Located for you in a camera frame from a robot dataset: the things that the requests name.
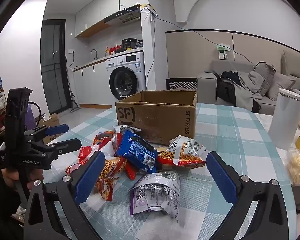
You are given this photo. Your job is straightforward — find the white base cabinets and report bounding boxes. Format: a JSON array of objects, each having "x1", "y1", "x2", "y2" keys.
[{"x1": 72, "y1": 61, "x2": 110, "y2": 105}]

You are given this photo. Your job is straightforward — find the dark glass door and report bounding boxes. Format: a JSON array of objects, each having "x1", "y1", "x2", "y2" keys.
[{"x1": 41, "y1": 19, "x2": 68, "y2": 115}]

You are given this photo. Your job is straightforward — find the brown cardboard box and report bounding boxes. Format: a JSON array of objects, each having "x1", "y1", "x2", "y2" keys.
[{"x1": 115, "y1": 90, "x2": 198, "y2": 146}]

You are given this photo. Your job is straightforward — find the silver purple snack packet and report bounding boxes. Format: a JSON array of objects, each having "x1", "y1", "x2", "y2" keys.
[
  {"x1": 112, "y1": 125, "x2": 142, "y2": 140},
  {"x1": 129, "y1": 171, "x2": 182, "y2": 222}
]

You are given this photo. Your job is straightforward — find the red bear biscuit packet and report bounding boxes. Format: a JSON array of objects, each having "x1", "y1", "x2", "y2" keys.
[{"x1": 66, "y1": 145, "x2": 100, "y2": 175}]

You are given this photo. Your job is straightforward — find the thin wall cable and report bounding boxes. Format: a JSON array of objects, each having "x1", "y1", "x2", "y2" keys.
[{"x1": 140, "y1": 6, "x2": 254, "y2": 65}]

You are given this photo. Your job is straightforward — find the white washing machine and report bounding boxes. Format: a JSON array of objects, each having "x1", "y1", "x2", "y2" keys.
[{"x1": 105, "y1": 51, "x2": 147, "y2": 104}]

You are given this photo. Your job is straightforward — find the white wall cabinets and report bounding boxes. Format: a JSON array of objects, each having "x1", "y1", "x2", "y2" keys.
[{"x1": 74, "y1": 0, "x2": 140, "y2": 38}]

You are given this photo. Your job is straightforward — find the clear bag of noodles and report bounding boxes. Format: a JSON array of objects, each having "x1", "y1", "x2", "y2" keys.
[{"x1": 285, "y1": 147, "x2": 300, "y2": 187}]

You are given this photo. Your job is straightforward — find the white bin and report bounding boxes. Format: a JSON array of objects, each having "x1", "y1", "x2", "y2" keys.
[{"x1": 268, "y1": 88, "x2": 300, "y2": 150}]

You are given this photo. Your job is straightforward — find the black rice cooker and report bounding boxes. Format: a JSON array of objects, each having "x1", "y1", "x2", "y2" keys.
[{"x1": 121, "y1": 38, "x2": 138, "y2": 51}]

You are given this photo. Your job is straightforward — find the checked tablecloth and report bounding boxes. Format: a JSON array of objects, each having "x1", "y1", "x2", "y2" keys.
[{"x1": 42, "y1": 102, "x2": 298, "y2": 240}]

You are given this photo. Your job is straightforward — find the black jacket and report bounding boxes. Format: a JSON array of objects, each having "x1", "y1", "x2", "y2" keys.
[{"x1": 215, "y1": 70, "x2": 262, "y2": 113}]

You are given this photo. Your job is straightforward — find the white red noodle stick packet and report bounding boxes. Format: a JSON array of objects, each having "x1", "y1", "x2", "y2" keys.
[{"x1": 157, "y1": 135, "x2": 210, "y2": 168}]

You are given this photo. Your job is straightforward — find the small floor cardboard box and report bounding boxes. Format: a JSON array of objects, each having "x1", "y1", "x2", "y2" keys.
[{"x1": 37, "y1": 113, "x2": 60, "y2": 144}]

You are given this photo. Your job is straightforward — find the wall control panel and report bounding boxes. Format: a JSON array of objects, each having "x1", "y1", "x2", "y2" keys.
[{"x1": 216, "y1": 44, "x2": 230, "y2": 60}]

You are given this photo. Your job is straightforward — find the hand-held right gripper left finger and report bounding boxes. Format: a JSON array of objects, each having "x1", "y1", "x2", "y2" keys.
[{"x1": 23, "y1": 151, "x2": 106, "y2": 240}]

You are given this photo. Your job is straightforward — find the orange chocolate cookie packet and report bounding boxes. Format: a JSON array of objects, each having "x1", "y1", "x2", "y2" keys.
[{"x1": 93, "y1": 130, "x2": 115, "y2": 153}]

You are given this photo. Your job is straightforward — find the stick vacuum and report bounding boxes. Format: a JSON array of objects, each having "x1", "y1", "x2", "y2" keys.
[{"x1": 64, "y1": 55, "x2": 82, "y2": 113}]

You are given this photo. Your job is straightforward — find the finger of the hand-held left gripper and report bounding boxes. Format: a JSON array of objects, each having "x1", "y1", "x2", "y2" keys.
[
  {"x1": 25, "y1": 124, "x2": 70, "y2": 143},
  {"x1": 41, "y1": 138, "x2": 82, "y2": 159}
]

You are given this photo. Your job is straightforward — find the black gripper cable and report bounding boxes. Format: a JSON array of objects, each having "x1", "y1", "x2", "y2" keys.
[{"x1": 27, "y1": 102, "x2": 42, "y2": 130}]

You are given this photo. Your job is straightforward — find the white router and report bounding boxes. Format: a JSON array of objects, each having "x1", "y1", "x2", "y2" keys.
[{"x1": 140, "y1": 3, "x2": 158, "y2": 17}]

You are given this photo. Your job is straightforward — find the blue snack packet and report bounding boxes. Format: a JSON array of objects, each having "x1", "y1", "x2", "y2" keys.
[{"x1": 114, "y1": 129, "x2": 158, "y2": 173}]

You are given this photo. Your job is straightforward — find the grey cushion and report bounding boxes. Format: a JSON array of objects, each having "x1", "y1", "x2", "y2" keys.
[
  {"x1": 252, "y1": 62, "x2": 276, "y2": 97},
  {"x1": 266, "y1": 72, "x2": 297, "y2": 102}
]

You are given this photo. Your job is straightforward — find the patterned chair back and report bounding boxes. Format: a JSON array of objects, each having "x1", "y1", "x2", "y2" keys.
[{"x1": 166, "y1": 77, "x2": 198, "y2": 98}]

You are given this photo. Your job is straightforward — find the person's left hand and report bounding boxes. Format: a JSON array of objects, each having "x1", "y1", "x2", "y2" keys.
[{"x1": 2, "y1": 168, "x2": 44, "y2": 188}]

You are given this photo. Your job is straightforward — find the range hood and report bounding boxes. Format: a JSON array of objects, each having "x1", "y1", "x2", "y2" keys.
[{"x1": 104, "y1": 4, "x2": 141, "y2": 26}]

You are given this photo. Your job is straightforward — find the grey sofa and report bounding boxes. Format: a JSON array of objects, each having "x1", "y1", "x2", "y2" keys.
[{"x1": 197, "y1": 49, "x2": 300, "y2": 117}]

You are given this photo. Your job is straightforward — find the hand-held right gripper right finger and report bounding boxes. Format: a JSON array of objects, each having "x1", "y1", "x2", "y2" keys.
[{"x1": 206, "y1": 151, "x2": 290, "y2": 240}]

